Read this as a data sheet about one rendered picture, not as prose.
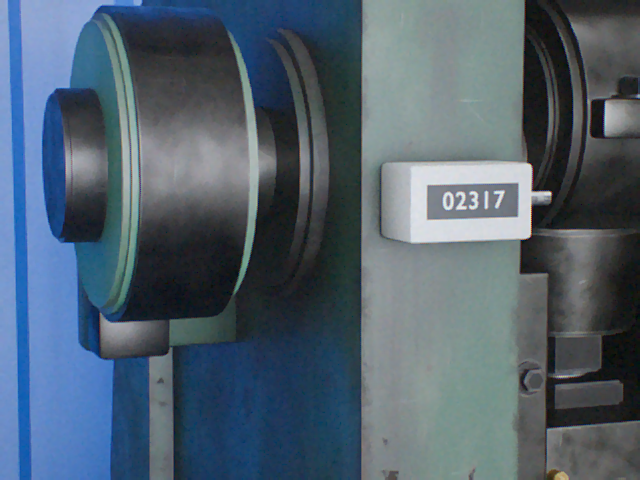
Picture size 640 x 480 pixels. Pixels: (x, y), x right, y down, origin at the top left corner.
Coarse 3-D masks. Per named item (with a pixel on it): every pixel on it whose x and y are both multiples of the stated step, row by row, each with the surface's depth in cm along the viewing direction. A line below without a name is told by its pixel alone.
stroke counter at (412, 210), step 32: (480, 160) 72; (384, 192) 70; (416, 192) 67; (480, 192) 68; (512, 192) 69; (544, 192) 71; (384, 224) 70; (416, 224) 67; (448, 224) 68; (480, 224) 68; (512, 224) 69
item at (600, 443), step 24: (552, 384) 86; (576, 384) 86; (600, 384) 87; (624, 384) 94; (552, 408) 86; (576, 408) 86; (600, 408) 86; (624, 408) 86; (552, 432) 81; (576, 432) 82; (600, 432) 82; (624, 432) 83; (552, 456) 81; (576, 456) 82; (600, 456) 82; (624, 456) 83
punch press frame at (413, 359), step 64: (192, 0) 100; (256, 0) 86; (320, 0) 75; (384, 0) 70; (448, 0) 71; (512, 0) 72; (256, 64) 81; (320, 64) 75; (384, 64) 70; (448, 64) 71; (512, 64) 73; (320, 128) 75; (384, 128) 70; (448, 128) 72; (512, 128) 73; (320, 192) 75; (256, 256) 83; (320, 256) 76; (384, 256) 71; (448, 256) 72; (512, 256) 74; (256, 320) 88; (320, 320) 77; (384, 320) 71; (448, 320) 73; (512, 320) 74; (128, 384) 127; (192, 384) 112; (256, 384) 89; (320, 384) 77; (384, 384) 72; (448, 384) 73; (512, 384) 74; (128, 448) 127; (192, 448) 113; (256, 448) 89; (320, 448) 78; (384, 448) 72; (448, 448) 73; (512, 448) 75
